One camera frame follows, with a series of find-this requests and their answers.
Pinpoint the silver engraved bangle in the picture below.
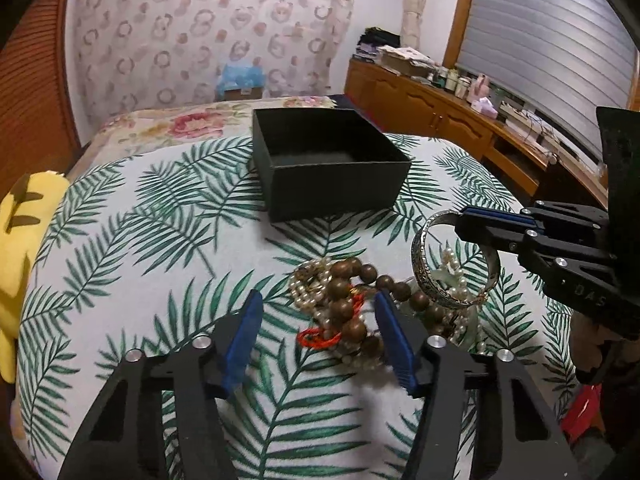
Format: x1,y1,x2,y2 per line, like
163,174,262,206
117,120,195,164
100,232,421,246
411,210,501,311

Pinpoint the brown wooden bead bracelet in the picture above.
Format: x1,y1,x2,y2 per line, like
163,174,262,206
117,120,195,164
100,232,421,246
326,257,454,361

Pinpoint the black open jewelry box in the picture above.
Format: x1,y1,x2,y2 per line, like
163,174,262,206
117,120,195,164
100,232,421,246
252,107,411,223

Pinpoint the pink tissue box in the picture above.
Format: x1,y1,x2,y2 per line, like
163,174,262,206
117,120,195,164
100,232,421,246
471,96,498,119

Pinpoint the palm leaf print blanket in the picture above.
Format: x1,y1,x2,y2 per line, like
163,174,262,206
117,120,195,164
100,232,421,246
6,134,580,479

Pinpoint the wooden sideboard cabinet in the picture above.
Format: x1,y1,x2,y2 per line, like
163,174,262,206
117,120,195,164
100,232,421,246
344,58,608,209

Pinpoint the grey window blind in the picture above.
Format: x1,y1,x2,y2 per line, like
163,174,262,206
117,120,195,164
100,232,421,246
457,0,637,159

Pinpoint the stack of folded clothes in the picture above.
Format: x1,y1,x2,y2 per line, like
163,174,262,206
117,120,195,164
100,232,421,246
352,27,400,63

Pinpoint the floral bed quilt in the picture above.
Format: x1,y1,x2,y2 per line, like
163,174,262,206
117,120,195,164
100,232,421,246
67,94,354,181

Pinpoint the yellow plush toy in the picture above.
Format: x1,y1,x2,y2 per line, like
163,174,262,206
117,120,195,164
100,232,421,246
0,171,70,384

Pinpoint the blue plush toy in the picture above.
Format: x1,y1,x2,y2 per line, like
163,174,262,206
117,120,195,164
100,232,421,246
216,64,265,101

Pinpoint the brown louvered wardrobe door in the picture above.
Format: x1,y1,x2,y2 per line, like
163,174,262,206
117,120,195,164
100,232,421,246
1,0,82,194

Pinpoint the patterned pink curtain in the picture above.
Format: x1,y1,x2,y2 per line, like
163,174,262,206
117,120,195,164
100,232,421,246
73,0,355,127

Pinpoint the red string bracelet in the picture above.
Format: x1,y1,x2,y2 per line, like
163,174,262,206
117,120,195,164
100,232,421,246
297,291,367,350

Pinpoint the white pearl necklace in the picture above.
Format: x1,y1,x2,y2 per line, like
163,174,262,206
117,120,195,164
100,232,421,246
288,246,484,371

